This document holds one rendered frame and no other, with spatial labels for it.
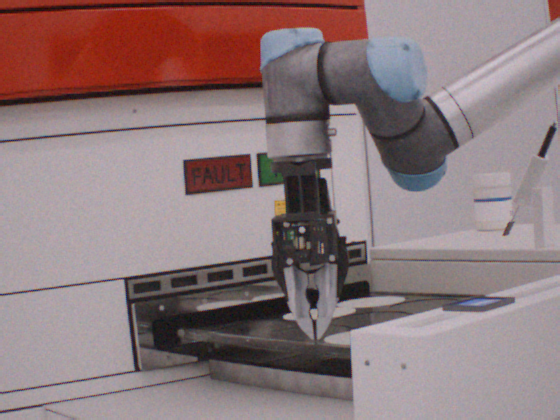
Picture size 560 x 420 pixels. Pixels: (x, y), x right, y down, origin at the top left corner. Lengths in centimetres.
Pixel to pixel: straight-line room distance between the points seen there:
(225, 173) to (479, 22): 291
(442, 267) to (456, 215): 254
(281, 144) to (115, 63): 28
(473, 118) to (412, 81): 13
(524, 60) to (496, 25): 315
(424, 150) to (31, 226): 50
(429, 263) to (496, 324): 66
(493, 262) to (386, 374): 64
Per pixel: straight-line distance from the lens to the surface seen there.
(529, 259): 164
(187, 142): 164
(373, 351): 108
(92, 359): 156
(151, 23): 156
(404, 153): 139
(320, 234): 134
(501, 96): 142
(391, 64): 130
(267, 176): 172
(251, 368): 156
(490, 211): 198
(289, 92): 135
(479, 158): 441
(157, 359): 160
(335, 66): 133
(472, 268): 171
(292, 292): 138
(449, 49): 433
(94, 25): 151
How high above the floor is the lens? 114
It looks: 3 degrees down
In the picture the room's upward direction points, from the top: 4 degrees counter-clockwise
